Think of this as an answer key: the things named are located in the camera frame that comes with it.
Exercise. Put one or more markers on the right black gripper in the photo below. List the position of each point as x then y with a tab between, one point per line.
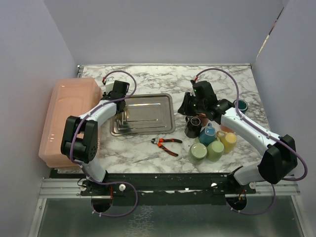
184	109

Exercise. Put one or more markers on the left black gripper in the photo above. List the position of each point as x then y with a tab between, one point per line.
108	95

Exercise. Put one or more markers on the salmon pink mug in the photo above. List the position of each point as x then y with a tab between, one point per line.
204	120

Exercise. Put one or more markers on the dark teal mug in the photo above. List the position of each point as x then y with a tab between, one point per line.
241	105

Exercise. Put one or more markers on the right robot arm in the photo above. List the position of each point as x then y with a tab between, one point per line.
278	158

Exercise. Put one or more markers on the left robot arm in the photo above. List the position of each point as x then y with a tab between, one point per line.
80	136

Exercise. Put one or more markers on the black glossy mug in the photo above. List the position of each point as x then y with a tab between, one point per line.
193	127

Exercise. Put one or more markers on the blue mug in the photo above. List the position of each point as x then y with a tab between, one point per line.
207	135

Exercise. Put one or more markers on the light pink mug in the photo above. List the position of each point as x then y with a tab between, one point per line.
226	129

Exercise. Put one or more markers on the pale green upright mug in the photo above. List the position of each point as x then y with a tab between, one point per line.
197	152

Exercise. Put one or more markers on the green tilted mug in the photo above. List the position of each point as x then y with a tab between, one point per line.
215	150

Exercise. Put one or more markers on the yellow mug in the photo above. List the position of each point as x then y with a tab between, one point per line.
228	139

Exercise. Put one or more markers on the silver metal tray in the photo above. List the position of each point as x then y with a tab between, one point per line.
145	114

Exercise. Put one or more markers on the pink plastic storage box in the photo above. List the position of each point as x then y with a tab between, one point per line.
70	99

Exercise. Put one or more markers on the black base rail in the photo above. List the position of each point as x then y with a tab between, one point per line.
163	189

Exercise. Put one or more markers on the aluminium frame rail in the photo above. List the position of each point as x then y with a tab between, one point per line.
59	188

